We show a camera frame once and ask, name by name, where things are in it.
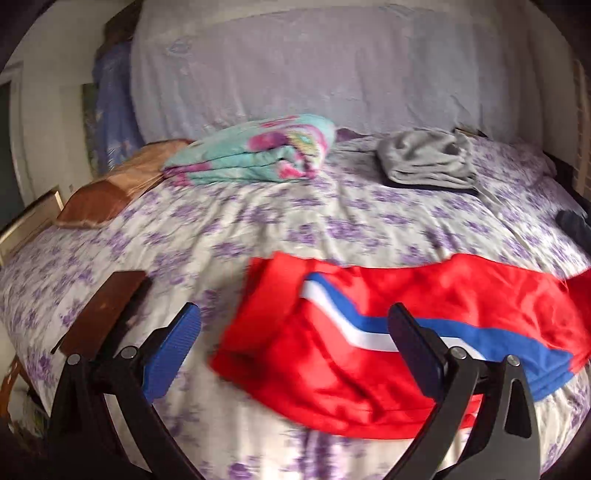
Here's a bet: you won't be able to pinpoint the red track pants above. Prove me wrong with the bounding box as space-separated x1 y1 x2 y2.
211 253 590 440

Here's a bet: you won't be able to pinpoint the brown wooden board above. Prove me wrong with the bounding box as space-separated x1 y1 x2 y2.
50 270 151 360

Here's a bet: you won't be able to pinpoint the dark blue garment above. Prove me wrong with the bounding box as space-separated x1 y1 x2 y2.
555 210 591 255

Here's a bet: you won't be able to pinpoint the purple floral bed sheet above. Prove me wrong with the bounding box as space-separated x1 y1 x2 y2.
1 138 590 479

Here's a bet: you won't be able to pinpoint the brown pillow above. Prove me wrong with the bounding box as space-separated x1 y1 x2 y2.
55 139 192 229

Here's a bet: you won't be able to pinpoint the folded black garment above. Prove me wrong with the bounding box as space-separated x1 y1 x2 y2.
376 160 478 197

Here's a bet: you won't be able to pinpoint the folded grey garment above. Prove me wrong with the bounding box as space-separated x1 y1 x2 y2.
376 129 478 189

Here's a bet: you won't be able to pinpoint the blue patterned cloth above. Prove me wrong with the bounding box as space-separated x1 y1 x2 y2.
92 41 145 175

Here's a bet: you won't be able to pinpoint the striped beige curtain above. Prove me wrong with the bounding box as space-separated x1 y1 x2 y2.
573 59 591 200

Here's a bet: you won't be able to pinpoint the folded floral teal blanket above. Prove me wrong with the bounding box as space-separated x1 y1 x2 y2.
162 114 337 185

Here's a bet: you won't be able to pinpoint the white lace headboard cover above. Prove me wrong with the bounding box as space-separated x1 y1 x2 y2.
131 1 543 144

